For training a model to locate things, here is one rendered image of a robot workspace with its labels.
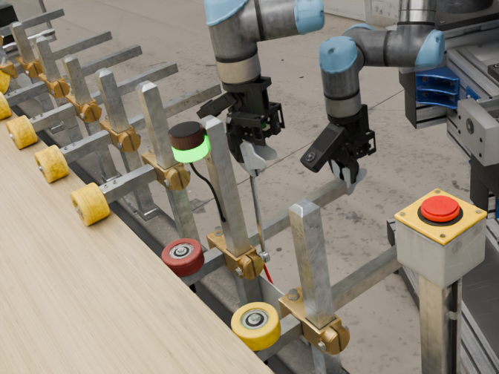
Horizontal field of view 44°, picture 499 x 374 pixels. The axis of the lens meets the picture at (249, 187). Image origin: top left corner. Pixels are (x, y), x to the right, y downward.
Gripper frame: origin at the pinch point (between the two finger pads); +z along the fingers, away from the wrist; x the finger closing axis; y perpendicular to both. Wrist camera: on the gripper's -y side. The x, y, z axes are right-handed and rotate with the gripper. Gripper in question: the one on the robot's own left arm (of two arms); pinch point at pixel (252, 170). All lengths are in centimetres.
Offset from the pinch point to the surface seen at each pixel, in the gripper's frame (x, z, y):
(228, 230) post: -10.2, 7.5, -0.1
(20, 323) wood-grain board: -44, 11, -24
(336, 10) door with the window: 328, 91, -167
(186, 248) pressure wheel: -15.2, 10.4, -7.5
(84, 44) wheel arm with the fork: 56, 4, -113
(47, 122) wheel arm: 8, 5, -77
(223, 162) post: -8.9, -7.5, 1.6
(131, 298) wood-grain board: -30.4, 10.8, -8.3
